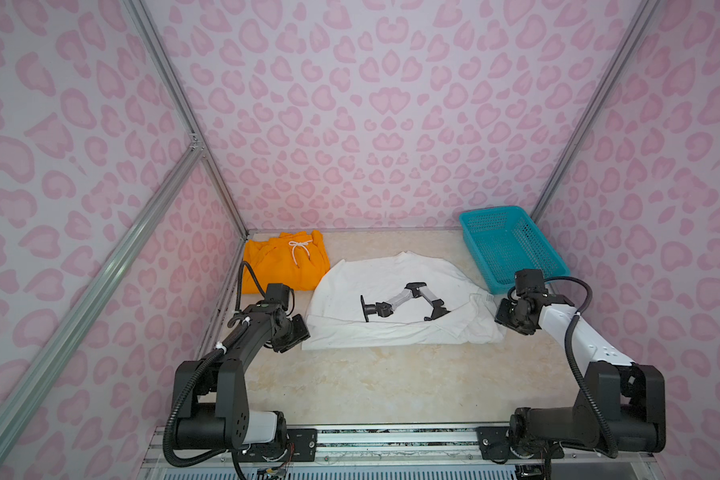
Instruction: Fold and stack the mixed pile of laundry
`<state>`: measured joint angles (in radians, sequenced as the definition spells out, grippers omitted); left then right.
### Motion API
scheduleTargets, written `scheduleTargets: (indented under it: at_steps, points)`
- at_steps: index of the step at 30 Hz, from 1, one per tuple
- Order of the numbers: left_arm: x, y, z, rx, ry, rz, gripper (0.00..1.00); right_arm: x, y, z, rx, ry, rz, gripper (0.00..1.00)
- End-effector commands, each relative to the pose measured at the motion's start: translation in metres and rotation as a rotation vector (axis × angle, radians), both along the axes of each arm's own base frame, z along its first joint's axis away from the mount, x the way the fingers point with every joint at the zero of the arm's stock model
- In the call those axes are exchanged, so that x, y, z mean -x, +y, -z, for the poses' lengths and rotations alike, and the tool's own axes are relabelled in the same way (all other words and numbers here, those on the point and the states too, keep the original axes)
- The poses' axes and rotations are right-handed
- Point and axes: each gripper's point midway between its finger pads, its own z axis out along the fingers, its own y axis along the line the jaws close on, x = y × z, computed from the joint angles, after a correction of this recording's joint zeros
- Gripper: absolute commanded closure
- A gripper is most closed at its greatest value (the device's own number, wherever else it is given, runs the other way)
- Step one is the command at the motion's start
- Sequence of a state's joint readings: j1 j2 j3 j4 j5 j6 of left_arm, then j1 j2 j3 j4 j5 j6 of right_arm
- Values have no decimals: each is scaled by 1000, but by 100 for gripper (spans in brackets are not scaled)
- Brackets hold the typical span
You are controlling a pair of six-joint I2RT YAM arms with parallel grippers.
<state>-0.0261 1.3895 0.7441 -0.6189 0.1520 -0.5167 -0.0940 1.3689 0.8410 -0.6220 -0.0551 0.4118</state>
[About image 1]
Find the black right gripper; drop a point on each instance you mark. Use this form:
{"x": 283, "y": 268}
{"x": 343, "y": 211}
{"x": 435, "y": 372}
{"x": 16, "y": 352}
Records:
{"x": 501, "y": 315}

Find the aluminium frame post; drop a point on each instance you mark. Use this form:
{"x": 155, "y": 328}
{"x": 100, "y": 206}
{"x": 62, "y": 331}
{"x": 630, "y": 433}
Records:
{"x": 640, "y": 24}
{"x": 157, "y": 51}

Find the aluminium frame post right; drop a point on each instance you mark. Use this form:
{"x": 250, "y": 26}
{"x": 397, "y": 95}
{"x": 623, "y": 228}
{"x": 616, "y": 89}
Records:
{"x": 640, "y": 24}

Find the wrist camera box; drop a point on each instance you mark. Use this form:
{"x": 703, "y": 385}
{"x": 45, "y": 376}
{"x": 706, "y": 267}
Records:
{"x": 280, "y": 295}
{"x": 529, "y": 282}

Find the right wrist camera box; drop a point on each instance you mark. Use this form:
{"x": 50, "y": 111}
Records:
{"x": 529, "y": 282}

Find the teal plastic laundry basket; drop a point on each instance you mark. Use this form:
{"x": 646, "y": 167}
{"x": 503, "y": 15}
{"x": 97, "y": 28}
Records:
{"x": 504, "y": 240}

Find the orange shorts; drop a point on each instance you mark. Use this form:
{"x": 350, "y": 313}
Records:
{"x": 298, "y": 260}

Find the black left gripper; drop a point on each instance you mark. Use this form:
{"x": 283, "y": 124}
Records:
{"x": 302, "y": 332}

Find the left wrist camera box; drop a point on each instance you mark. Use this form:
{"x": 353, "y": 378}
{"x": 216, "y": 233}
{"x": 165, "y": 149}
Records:
{"x": 280, "y": 295}

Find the aluminium frame post left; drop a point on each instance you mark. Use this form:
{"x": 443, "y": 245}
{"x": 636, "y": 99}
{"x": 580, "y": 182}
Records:
{"x": 157, "y": 51}

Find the white patterned garment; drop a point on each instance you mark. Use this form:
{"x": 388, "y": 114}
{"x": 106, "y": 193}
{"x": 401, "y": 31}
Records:
{"x": 403, "y": 300}

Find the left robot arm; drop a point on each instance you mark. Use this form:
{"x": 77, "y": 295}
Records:
{"x": 210, "y": 413}

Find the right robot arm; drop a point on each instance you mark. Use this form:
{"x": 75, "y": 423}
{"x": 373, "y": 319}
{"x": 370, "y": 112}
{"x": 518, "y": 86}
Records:
{"x": 620, "y": 405}

